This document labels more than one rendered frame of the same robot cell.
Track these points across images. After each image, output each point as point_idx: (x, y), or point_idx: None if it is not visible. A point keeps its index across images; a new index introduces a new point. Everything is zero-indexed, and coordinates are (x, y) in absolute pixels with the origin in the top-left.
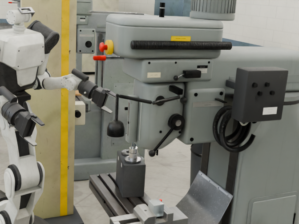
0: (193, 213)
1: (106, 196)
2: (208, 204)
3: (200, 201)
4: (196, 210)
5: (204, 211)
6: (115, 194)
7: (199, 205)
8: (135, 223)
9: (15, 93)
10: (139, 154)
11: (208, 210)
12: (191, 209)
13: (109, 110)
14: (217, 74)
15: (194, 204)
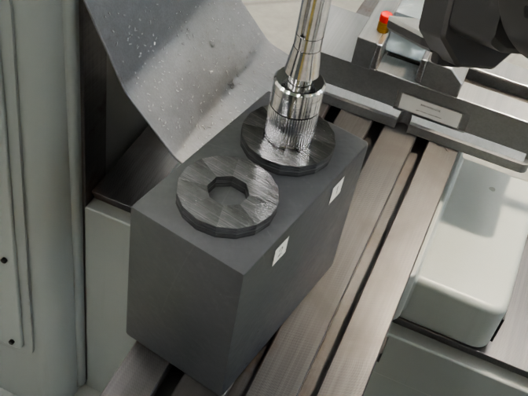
0: (199, 66)
1: (387, 317)
2: (183, 0)
3: (166, 33)
4: (192, 54)
5: (196, 26)
6: (335, 302)
7: (174, 41)
8: (490, 70)
9: None
10: (176, 170)
11: (197, 7)
12: (185, 74)
13: (412, 21)
14: None
15: (168, 60)
